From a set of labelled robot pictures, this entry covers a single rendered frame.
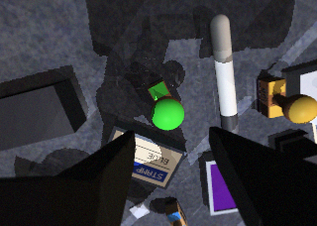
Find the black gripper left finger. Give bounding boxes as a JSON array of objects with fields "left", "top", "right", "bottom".
[{"left": 0, "top": 130, "right": 136, "bottom": 226}]

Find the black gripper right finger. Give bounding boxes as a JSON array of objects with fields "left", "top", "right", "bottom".
[{"left": 209, "top": 127, "right": 317, "bottom": 226}]

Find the white rounded cylinder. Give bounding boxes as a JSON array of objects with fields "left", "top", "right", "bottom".
[{"left": 210, "top": 14, "right": 240, "bottom": 135}]

